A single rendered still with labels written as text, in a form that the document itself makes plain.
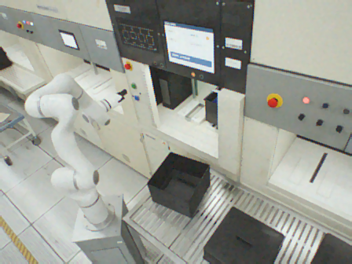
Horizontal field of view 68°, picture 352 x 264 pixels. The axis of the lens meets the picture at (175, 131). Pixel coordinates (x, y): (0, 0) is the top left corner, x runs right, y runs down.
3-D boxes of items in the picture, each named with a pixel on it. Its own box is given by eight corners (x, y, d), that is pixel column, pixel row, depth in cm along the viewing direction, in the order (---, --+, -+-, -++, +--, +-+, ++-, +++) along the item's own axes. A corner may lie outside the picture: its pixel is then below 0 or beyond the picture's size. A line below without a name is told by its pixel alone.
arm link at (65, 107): (75, 181, 139) (104, 179, 138) (65, 196, 129) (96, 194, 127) (45, 91, 118) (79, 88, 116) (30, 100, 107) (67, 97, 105)
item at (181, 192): (173, 168, 175) (170, 151, 164) (211, 182, 163) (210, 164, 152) (151, 200, 159) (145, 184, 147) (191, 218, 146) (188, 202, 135)
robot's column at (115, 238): (109, 288, 195) (71, 242, 144) (112, 251, 216) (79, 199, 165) (146, 283, 195) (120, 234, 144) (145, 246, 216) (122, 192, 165)
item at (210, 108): (203, 124, 184) (201, 86, 164) (219, 109, 195) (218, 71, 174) (234, 137, 171) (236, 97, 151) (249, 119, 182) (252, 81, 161)
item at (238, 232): (201, 257, 130) (200, 246, 122) (231, 214, 146) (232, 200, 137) (257, 298, 115) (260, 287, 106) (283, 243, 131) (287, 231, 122)
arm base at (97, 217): (80, 233, 148) (67, 216, 136) (86, 204, 162) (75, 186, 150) (113, 228, 148) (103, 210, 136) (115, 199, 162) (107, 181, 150)
